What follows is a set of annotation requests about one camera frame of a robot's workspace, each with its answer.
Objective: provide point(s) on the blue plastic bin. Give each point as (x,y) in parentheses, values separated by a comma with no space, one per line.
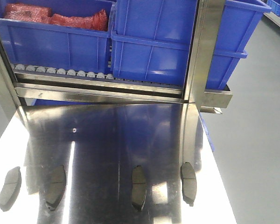
(151,40)
(56,46)
(239,20)

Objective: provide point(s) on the red bubble wrap bag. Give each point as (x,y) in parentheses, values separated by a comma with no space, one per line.
(32,13)

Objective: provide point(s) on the brake pad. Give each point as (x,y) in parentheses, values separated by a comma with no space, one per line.
(10,189)
(56,188)
(189,183)
(139,188)

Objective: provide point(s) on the left blue plastic bin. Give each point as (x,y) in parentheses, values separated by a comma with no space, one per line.
(56,46)

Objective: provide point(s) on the right blue plastic bin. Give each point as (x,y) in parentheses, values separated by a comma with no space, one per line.
(239,20)

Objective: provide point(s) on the middle blue plastic bin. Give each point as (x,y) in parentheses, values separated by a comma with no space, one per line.
(151,40)

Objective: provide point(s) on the stainless steel rack frame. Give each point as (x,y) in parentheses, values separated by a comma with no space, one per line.
(16,86)

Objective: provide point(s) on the white roller conveyor track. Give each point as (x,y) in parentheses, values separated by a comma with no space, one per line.
(62,71)

